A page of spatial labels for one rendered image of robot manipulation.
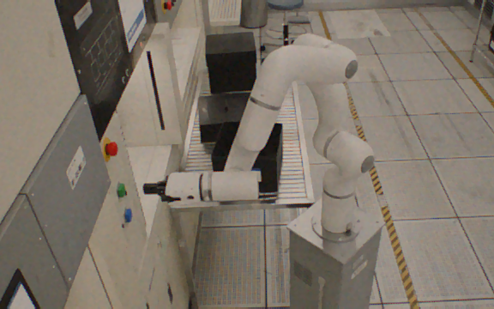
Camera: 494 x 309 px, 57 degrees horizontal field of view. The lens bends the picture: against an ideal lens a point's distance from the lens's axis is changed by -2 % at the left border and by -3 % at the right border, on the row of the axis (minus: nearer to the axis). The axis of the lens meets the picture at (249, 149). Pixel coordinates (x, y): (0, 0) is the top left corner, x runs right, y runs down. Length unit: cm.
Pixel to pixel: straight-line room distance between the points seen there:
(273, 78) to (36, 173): 62
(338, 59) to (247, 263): 169
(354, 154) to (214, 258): 145
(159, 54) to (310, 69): 83
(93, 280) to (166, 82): 94
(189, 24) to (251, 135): 224
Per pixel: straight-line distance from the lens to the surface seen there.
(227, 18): 363
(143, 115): 210
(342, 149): 156
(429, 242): 294
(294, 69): 125
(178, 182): 136
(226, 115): 233
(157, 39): 192
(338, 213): 175
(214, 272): 271
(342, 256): 176
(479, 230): 311
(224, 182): 132
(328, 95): 142
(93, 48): 128
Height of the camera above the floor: 208
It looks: 36 degrees down
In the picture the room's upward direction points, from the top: 4 degrees counter-clockwise
